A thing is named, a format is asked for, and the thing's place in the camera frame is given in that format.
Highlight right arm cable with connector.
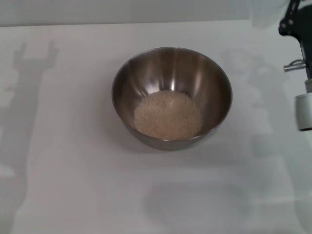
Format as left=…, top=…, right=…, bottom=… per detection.
left=283, top=58, right=307, bottom=73

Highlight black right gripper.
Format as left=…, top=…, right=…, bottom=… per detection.
left=278, top=0, right=312, bottom=81

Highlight stainless steel mixing bowl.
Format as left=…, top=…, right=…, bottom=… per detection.
left=111, top=46, right=234, bottom=151

